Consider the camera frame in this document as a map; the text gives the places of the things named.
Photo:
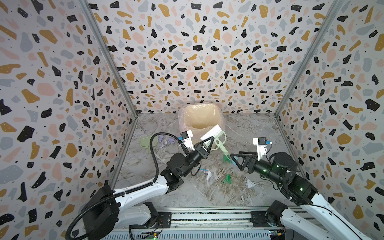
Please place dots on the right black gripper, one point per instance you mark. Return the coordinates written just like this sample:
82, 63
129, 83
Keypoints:
249, 162

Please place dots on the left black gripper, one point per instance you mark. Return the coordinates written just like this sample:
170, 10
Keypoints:
201, 152

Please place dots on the green hand brush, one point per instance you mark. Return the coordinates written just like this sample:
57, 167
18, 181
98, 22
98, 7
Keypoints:
220, 138

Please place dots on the green plastic dustpan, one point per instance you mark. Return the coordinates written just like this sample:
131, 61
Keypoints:
145, 143

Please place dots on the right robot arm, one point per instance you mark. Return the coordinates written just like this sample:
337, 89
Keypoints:
298, 190

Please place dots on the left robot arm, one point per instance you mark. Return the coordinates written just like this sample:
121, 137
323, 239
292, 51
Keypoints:
130, 206

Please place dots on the white crumpled paper scrap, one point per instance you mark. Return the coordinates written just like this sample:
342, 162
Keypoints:
249, 183

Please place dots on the small green paper scrap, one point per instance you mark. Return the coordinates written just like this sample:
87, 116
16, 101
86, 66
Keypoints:
227, 179

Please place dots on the purple white paper scrap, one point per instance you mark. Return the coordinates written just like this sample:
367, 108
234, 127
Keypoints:
162, 141

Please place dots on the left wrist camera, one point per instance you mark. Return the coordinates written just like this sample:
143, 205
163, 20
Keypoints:
186, 140

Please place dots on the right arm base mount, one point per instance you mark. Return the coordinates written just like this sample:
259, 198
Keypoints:
266, 219

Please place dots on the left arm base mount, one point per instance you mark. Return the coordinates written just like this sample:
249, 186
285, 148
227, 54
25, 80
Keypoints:
162, 221

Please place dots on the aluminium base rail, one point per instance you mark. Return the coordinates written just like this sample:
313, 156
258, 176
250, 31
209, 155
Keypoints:
210, 223

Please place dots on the right aluminium corner post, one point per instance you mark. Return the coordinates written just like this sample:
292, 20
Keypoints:
333, 10

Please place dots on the aluminium corner post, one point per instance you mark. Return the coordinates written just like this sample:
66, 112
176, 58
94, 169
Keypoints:
105, 51
333, 10

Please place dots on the left aluminium corner post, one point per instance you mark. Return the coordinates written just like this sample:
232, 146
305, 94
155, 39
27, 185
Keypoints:
105, 51

